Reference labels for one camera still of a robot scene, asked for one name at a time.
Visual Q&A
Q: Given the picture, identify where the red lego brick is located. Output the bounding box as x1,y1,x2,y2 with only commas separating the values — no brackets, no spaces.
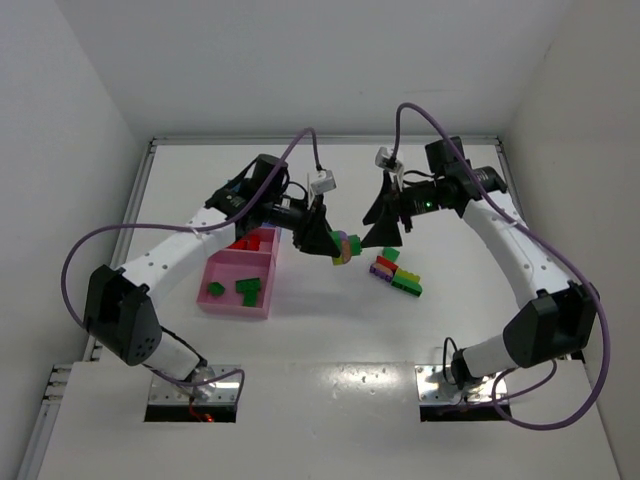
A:
245,235,261,251

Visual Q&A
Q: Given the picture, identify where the green lego plate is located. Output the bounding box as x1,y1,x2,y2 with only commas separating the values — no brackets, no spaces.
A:
235,277,262,293

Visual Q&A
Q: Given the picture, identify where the red flower lego piece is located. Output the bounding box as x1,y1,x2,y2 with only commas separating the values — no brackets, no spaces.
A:
229,239,249,250

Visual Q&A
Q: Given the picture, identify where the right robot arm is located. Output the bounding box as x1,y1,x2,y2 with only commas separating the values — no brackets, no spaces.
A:
362,141,596,389

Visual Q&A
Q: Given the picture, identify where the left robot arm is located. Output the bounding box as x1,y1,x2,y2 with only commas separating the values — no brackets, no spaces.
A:
83,154,339,385

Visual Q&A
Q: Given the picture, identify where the green sloped lego brick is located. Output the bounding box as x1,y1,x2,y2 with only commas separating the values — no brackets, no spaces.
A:
382,247,400,263

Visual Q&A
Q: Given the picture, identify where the small pink bin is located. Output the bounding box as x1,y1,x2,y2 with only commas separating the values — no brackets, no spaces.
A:
227,226,281,262

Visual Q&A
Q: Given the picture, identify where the red purple lego stack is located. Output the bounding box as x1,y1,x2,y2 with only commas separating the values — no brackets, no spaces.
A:
369,256,398,283

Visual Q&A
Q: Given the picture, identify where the lime green long lego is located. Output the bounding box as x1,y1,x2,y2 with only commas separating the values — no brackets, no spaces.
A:
391,268,423,297

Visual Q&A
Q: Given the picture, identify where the large pink bin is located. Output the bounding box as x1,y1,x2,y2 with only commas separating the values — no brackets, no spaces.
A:
196,249,276,319

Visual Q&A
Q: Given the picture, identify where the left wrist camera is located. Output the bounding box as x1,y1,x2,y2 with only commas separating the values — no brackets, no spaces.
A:
307,170,337,196

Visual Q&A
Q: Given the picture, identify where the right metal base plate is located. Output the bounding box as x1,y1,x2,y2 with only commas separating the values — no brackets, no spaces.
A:
414,364,508,407

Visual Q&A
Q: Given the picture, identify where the metal base plate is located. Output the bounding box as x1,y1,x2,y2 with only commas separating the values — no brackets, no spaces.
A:
414,364,508,407
148,365,245,407

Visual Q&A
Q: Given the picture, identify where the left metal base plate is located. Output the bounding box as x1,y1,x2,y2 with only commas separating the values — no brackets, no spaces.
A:
148,365,245,407

